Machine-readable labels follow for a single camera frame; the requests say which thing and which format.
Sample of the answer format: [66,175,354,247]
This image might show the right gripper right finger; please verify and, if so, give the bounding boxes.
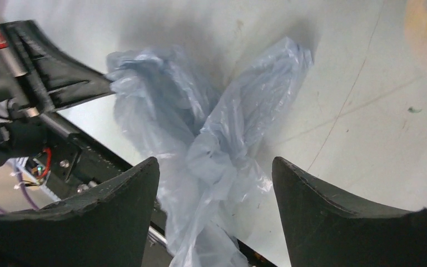
[272,157,427,266]

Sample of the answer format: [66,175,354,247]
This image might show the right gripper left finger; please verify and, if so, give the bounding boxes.
[0,157,160,266]

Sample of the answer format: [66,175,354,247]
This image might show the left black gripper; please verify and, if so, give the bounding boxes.
[0,20,112,166]

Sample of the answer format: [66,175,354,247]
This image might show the light blue trash bag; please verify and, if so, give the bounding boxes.
[106,37,313,266]

